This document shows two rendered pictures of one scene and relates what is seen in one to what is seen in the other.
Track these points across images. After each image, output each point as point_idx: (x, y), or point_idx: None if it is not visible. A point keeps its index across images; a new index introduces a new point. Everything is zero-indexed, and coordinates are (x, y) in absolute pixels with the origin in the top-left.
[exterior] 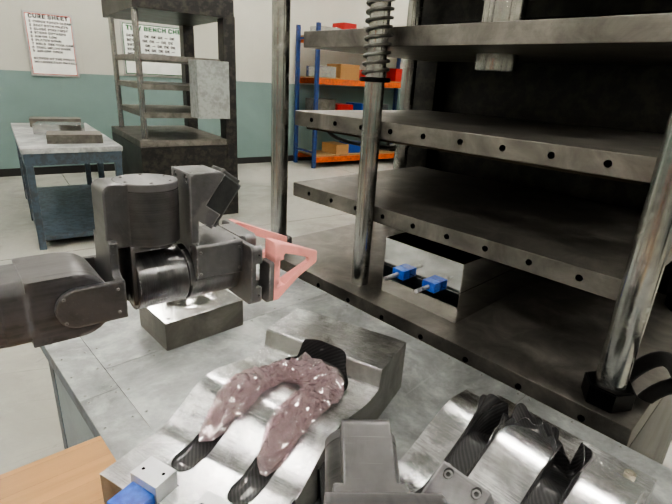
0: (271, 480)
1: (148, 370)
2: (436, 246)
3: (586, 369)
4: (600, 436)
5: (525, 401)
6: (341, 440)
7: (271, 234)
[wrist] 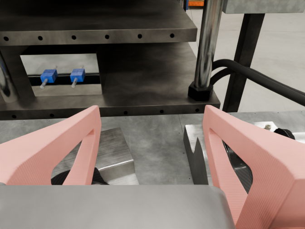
0: None
1: None
2: (64, 48)
3: (179, 85)
4: None
5: (181, 118)
6: None
7: (86, 121)
